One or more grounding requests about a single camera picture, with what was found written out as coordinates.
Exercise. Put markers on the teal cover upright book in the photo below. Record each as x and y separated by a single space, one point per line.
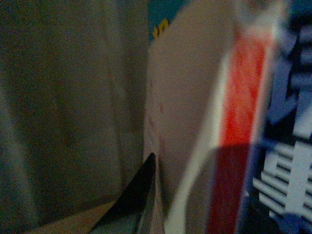
161 13

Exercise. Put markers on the light wooden bookshelf unit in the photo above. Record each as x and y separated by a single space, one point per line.
72 89

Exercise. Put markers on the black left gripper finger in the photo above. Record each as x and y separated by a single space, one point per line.
133 211

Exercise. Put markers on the white illustrated paperback book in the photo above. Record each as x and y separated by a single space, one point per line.
229 118

